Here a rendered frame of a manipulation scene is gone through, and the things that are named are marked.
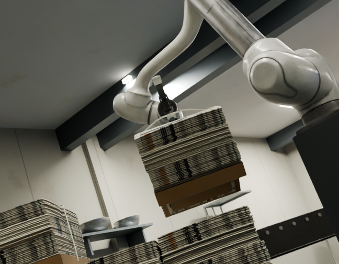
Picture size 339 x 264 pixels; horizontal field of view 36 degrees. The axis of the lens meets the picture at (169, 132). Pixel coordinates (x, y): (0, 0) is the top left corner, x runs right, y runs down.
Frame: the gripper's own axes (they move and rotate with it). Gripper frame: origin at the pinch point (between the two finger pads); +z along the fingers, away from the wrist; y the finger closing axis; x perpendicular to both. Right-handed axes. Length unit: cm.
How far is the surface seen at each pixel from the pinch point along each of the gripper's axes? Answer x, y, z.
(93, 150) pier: 110, -126, -547
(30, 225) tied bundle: 51, 29, 21
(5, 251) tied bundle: 61, 33, 21
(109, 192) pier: 109, -62, -546
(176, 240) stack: 12, 48, 21
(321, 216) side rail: -45, 59, -54
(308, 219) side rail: -39, 58, -51
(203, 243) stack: 5, 52, 21
